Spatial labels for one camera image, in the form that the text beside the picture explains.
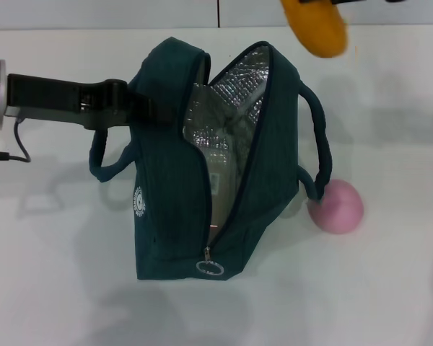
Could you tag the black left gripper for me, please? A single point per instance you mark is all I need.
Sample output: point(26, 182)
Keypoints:
point(57, 99)

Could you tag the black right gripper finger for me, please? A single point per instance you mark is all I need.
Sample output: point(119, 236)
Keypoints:
point(328, 1)

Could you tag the yellow banana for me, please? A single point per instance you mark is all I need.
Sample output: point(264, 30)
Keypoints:
point(317, 29)

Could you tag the dark teal insulated lunch bag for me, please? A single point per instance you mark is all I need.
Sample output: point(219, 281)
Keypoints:
point(274, 162)

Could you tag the pink toy peach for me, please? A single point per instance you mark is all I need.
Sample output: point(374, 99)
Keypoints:
point(341, 212)

